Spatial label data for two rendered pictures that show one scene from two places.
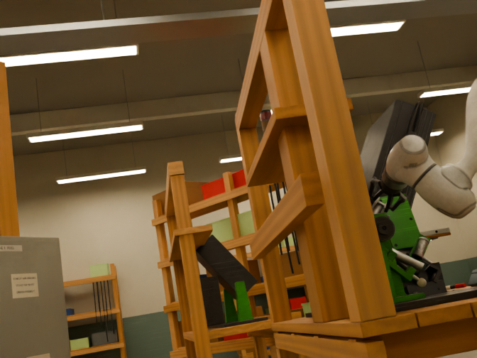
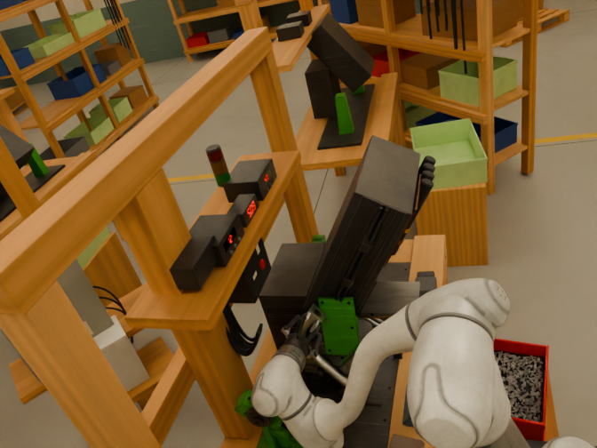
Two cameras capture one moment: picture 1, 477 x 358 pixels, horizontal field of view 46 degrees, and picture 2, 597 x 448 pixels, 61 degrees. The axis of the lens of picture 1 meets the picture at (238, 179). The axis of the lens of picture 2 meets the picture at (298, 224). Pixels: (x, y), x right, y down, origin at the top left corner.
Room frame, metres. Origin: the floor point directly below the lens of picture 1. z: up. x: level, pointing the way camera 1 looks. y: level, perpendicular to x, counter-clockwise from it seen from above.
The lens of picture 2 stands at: (1.00, -1.12, 2.35)
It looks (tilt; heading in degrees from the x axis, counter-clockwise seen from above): 32 degrees down; 31
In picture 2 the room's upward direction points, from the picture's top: 15 degrees counter-clockwise
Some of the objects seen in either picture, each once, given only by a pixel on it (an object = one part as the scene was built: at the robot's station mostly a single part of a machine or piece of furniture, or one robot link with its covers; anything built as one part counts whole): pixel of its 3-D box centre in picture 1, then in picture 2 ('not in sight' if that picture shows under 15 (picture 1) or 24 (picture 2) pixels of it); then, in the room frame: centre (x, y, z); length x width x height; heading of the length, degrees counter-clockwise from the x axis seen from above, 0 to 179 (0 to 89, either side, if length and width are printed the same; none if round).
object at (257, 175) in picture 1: (289, 150); (229, 222); (2.12, -0.21, 1.52); 0.90 x 0.25 x 0.04; 7
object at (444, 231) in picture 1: (395, 241); (362, 300); (2.25, -0.56, 1.11); 0.39 x 0.16 x 0.03; 97
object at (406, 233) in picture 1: (396, 222); (341, 319); (2.09, -0.54, 1.17); 0.13 x 0.12 x 0.20; 7
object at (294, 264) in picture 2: not in sight; (303, 302); (2.25, -0.32, 1.07); 0.30 x 0.18 x 0.34; 7
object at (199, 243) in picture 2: not in sight; (196, 261); (1.84, -0.29, 1.59); 0.15 x 0.07 x 0.07; 7
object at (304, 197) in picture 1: (275, 228); (226, 289); (2.11, -0.10, 1.23); 1.30 x 0.05 x 0.09; 7
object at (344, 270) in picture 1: (287, 190); (232, 260); (2.12, -0.17, 1.36); 1.49 x 0.09 x 0.97; 7
